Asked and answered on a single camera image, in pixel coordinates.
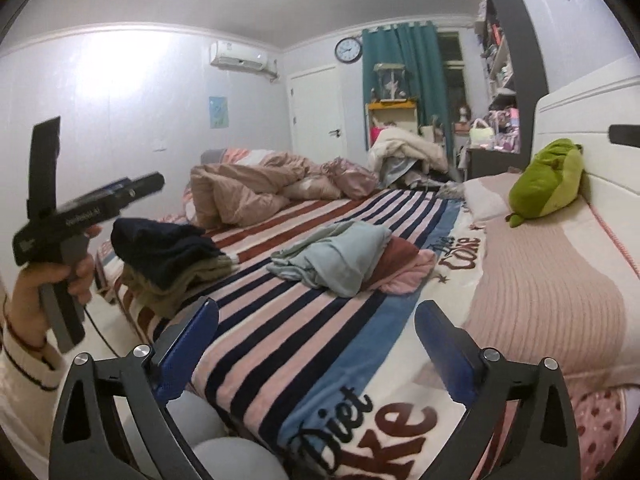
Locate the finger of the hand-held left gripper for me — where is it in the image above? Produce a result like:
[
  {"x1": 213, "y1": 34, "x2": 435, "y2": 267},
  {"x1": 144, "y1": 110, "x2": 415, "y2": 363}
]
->
[
  {"x1": 107, "y1": 172, "x2": 165, "y2": 207},
  {"x1": 95, "y1": 176, "x2": 136, "y2": 196}
]

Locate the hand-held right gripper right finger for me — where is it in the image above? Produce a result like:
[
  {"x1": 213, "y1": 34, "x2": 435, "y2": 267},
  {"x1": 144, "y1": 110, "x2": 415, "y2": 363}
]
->
[{"x1": 414, "y1": 300, "x2": 581, "y2": 480}]

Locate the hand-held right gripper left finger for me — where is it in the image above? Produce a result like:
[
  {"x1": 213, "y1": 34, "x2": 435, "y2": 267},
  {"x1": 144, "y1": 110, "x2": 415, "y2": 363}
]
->
[{"x1": 48, "y1": 296, "x2": 220, "y2": 480}]

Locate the navy planet print sweater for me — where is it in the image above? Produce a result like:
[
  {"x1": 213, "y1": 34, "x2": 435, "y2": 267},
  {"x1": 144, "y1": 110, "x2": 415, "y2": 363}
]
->
[{"x1": 111, "y1": 217, "x2": 228, "y2": 292}]

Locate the person's left forearm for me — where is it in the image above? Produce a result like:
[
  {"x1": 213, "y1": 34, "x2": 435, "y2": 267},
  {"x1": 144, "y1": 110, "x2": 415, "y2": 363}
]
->
[{"x1": 0, "y1": 292, "x2": 71, "y2": 461}]

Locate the person's left hand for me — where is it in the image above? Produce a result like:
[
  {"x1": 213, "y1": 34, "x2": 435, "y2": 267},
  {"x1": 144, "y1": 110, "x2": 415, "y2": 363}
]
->
[{"x1": 7, "y1": 225, "x2": 103, "y2": 346}]

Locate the beige folded garment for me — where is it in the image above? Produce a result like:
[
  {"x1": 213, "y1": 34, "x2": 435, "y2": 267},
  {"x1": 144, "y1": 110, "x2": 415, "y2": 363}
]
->
[{"x1": 121, "y1": 255, "x2": 241, "y2": 318}]

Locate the white rounded object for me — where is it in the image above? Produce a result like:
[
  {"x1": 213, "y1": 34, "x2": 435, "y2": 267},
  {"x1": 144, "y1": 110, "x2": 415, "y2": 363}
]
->
[
  {"x1": 167, "y1": 389, "x2": 226, "y2": 441},
  {"x1": 192, "y1": 437, "x2": 288, "y2": 480}
]

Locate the pink crumpled duvet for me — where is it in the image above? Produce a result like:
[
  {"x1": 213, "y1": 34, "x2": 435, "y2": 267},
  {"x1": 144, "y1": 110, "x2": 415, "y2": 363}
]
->
[{"x1": 190, "y1": 150, "x2": 381, "y2": 228}]

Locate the striped printed blanket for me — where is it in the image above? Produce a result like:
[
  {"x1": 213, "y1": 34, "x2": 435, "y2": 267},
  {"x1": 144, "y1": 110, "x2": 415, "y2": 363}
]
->
[{"x1": 95, "y1": 187, "x2": 488, "y2": 480}]

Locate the pink garment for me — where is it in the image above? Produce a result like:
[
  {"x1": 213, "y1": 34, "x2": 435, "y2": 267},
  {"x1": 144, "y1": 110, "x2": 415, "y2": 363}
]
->
[{"x1": 360, "y1": 236, "x2": 437, "y2": 293}]

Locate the light blue garment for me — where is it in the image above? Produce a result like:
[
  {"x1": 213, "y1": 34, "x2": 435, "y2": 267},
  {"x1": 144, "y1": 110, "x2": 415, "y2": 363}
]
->
[{"x1": 266, "y1": 221, "x2": 393, "y2": 297}]

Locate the white air conditioner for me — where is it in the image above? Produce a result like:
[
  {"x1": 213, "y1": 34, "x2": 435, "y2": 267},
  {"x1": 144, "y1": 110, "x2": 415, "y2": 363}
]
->
[{"x1": 210, "y1": 40, "x2": 268, "y2": 69}]

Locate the strawberry print bed sheet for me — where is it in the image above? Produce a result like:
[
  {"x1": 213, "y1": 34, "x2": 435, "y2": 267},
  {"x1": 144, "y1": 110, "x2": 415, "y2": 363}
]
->
[{"x1": 570, "y1": 387, "x2": 631, "y2": 476}]

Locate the white door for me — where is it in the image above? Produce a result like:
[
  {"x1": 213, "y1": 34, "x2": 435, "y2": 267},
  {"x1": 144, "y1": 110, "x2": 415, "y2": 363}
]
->
[{"x1": 289, "y1": 66, "x2": 347, "y2": 156}]

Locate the dark grey desk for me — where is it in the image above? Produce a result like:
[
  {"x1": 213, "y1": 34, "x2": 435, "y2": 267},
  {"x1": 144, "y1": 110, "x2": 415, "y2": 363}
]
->
[{"x1": 465, "y1": 145, "x2": 521, "y2": 181}]

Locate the green plush toy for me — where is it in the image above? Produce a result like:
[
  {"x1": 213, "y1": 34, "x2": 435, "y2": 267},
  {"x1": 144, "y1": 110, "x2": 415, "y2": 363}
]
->
[{"x1": 505, "y1": 138, "x2": 586, "y2": 229}]

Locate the pile of cream bedding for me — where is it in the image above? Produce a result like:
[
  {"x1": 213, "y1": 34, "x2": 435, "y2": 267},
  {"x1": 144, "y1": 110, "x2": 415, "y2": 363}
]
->
[{"x1": 369, "y1": 127, "x2": 449, "y2": 186}]

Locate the white handbag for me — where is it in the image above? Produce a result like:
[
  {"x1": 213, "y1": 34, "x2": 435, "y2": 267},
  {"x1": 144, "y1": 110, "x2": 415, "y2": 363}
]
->
[{"x1": 468, "y1": 118, "x2": 496, "y2": 148}]

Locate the yellow shelf unit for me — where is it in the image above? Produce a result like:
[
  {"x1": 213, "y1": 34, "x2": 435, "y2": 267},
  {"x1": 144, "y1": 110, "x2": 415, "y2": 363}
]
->
[{"x1": 365, "y1": 100, "x2": 418, "y2": 148}]

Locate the glass display case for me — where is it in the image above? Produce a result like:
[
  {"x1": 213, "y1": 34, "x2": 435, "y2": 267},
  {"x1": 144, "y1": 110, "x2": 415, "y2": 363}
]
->
[{"x1": 373, "y1": 62, "x2": 407, "y2": 101}]

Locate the window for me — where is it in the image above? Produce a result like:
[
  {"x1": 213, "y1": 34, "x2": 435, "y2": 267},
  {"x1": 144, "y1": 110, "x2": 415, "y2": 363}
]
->
[{"x1": 437, "y1": 31, "x2": 463, "y2": 116}]

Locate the teal curtain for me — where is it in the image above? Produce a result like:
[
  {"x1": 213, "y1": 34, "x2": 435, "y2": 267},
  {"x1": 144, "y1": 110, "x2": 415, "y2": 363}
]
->
[{"x1": 361, "y1": 21, "x2": 453, "y2": 161}]

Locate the white bed headboard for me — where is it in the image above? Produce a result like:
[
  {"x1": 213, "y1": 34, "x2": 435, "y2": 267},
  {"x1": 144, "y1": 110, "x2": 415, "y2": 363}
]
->
[{"x1": 530, "y1": 55, "x2": 640, "y2": 281}]

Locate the dark grey bookshelf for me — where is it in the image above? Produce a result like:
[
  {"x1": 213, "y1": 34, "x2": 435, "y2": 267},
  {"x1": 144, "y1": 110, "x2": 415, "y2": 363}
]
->
[{"x1": 472, "y1": 0, "x2": 551, "y2": 171}]

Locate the black cable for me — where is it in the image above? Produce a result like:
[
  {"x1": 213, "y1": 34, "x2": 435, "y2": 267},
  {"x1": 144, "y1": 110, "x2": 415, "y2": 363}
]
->
[{"x1": 82, "y1": 305, "x2": 121, "y2": 358}]

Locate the blue wall poster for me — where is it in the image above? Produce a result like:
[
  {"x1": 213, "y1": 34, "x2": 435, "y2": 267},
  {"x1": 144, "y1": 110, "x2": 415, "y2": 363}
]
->
[{"x1": 208, "y1": 96, "x2": 230, "y2": 129}]

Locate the round wall clock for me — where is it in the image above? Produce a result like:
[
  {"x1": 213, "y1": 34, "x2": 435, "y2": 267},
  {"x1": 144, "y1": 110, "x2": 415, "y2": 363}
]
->
[{"x1": 334, "y1": 37, "x2": 363, "y2": 64}]

